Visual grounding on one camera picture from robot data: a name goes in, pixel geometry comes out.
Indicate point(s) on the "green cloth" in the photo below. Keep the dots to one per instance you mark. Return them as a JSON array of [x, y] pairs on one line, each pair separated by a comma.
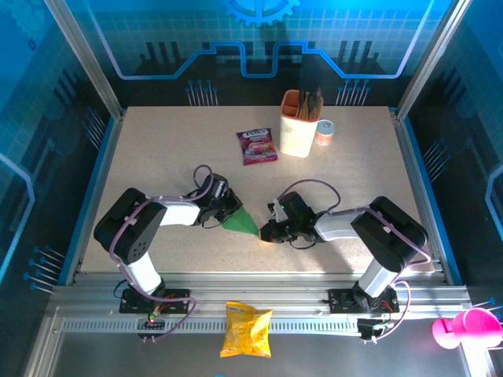
[[241, 224]]

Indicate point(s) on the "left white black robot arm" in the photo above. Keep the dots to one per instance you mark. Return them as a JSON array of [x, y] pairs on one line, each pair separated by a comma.
[[178, 214]]

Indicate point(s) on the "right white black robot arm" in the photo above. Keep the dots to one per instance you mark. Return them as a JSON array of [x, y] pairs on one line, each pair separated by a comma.
[[338, 225]]

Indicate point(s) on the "purple candy bag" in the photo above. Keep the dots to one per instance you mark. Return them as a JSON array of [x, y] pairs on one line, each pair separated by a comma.
[[257, 147]]

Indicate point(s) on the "cream holder with orange rim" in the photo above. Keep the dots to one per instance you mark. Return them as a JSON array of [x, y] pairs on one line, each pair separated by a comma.
[[296, 137]]

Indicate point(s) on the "yellow chips bag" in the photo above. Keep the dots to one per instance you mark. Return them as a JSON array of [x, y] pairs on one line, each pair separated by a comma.
[[245, 334]]

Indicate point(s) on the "small orange can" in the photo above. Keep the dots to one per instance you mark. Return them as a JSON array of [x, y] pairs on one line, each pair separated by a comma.
[[324, 135]]

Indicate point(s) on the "brown wooden sticks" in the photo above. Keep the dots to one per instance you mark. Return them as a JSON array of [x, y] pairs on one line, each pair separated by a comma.
[[304, 110]]

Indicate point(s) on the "small circuit board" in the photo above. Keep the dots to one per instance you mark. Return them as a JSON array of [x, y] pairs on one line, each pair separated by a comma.
[[371, 326], [151, 323]]

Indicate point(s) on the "pink plastic cup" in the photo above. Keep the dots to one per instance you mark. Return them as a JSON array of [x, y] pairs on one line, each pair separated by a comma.
[[475, 326]]

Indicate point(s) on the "long aluminium frame beam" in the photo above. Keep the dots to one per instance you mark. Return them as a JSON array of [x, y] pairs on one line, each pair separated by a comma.
[[255, 286]]

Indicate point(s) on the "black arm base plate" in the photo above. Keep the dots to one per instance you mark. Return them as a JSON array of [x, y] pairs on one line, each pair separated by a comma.
[[181, 294], [338, 300]]

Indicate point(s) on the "aluminium side rail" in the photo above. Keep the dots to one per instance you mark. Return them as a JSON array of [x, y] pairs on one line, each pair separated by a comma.
[[408, 157], [99, 184]]

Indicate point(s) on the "aluminium frame post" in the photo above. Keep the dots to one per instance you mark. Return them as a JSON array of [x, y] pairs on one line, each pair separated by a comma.
[[432, 51], [78, 47]]

